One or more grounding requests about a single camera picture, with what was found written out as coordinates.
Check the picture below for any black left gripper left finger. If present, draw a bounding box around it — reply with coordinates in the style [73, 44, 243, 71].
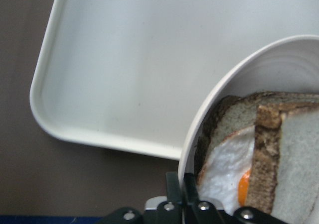
[165, 172, 183, 209]

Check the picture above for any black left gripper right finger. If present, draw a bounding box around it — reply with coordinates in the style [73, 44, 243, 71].
[183, 173, 199, 208]

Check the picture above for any bread slice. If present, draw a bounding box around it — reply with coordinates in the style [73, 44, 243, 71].
[245, 103, 319, 224]
[194, 92, 319, 183]

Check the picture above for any beige round plate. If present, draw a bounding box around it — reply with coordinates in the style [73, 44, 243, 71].
[177, 34, 319, 202]

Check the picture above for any bread slice on plate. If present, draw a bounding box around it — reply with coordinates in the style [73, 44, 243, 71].
[194, 92, 319, 183]

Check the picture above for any fried egg toy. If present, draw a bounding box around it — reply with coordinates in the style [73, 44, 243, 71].
[197, 125, 255, 215]

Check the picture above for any cream bear tray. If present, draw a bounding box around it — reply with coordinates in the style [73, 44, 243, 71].
[30, 0, 319, 160]

